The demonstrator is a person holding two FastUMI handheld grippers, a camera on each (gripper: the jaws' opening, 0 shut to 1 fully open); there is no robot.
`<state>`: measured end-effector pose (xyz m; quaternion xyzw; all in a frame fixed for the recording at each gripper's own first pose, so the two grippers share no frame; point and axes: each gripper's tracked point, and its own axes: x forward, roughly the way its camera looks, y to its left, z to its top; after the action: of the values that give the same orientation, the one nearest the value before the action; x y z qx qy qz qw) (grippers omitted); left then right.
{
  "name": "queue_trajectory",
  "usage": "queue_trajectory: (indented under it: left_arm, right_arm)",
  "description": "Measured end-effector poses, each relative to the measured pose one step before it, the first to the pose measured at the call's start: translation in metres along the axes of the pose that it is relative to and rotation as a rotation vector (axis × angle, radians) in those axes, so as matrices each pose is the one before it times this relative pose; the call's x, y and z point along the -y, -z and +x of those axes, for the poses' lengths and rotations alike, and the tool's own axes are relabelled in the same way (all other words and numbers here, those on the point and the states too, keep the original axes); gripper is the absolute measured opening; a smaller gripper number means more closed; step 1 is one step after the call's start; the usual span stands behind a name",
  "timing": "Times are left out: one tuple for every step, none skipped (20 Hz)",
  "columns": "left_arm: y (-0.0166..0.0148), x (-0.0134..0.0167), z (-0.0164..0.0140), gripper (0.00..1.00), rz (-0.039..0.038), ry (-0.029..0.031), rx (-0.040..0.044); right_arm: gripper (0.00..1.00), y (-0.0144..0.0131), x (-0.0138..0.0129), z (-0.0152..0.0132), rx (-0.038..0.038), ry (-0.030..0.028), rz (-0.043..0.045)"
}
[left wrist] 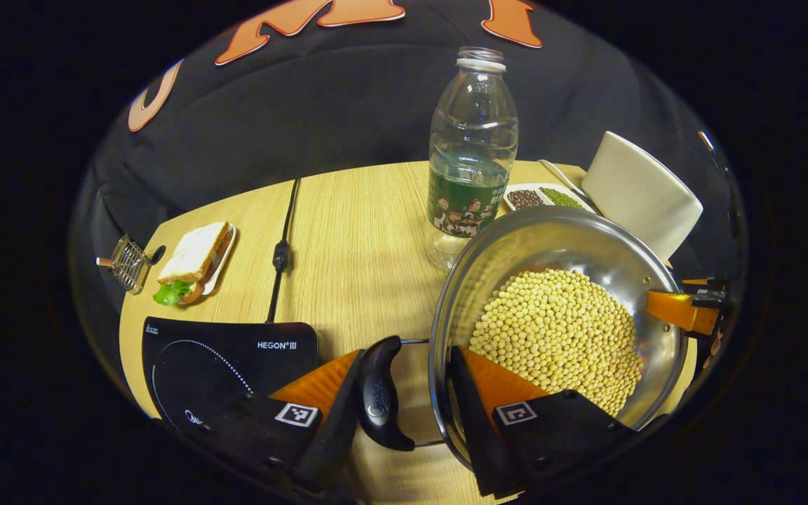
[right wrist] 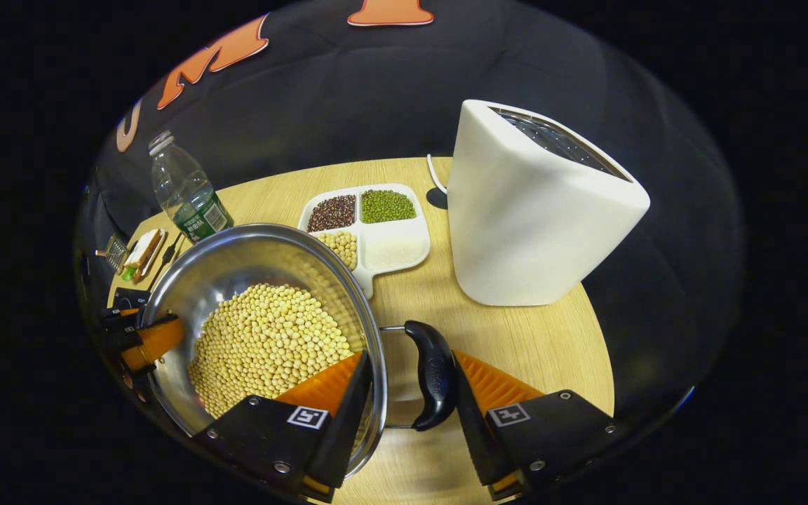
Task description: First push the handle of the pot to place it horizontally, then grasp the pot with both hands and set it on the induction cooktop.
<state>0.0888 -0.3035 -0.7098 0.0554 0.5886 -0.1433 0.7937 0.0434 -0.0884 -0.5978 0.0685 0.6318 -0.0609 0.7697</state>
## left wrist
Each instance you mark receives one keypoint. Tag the steel pot with soybeans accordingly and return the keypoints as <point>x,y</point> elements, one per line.
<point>558,330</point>

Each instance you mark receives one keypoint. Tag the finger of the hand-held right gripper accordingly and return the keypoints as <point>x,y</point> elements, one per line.
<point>702,282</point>
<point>677,308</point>

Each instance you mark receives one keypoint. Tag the clear plastic water bottle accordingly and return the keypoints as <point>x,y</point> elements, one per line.
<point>473,154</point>

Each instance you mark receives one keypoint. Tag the white countertop appliance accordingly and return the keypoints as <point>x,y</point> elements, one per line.
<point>639,193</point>

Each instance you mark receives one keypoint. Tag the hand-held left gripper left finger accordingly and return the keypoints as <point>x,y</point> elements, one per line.
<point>330,442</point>

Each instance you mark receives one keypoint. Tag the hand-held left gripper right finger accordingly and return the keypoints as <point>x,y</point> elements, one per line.
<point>470,407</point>

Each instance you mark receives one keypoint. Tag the sandwich with lettuce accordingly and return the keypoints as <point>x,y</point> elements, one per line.
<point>192,256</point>

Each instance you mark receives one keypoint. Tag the black induction cooktop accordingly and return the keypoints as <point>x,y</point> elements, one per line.
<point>221,365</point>

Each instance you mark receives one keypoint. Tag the white divided bean dish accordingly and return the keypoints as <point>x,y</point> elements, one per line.
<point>544,198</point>

